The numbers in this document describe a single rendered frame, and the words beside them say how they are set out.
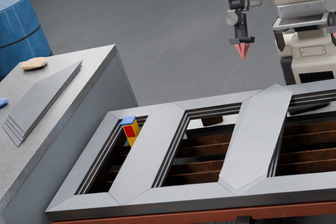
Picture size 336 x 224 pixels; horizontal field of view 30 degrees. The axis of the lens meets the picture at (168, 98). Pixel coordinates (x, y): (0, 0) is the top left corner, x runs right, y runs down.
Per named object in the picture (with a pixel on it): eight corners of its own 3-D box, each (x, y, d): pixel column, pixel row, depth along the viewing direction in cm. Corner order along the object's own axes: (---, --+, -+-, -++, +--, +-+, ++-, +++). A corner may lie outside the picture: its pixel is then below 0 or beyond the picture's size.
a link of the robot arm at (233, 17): (249, -3, 276) (231, 0, 280) (239, -4, 266) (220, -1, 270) (251, 24, 276) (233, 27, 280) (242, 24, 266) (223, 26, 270)
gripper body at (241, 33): (250, 40, 272) (248, 23, 272) (228, 43, 277) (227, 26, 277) (255, 40, 278) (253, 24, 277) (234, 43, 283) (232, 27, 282)
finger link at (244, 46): (246, 60, 273) (244, 38, 273) (230, 61, 277) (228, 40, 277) (251, 59, 279) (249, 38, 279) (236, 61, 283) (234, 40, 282)
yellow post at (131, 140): (145, 159, 291) (132, 124, 283) (136, 160, 293) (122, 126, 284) (148, 152, 295) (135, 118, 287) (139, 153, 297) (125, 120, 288)
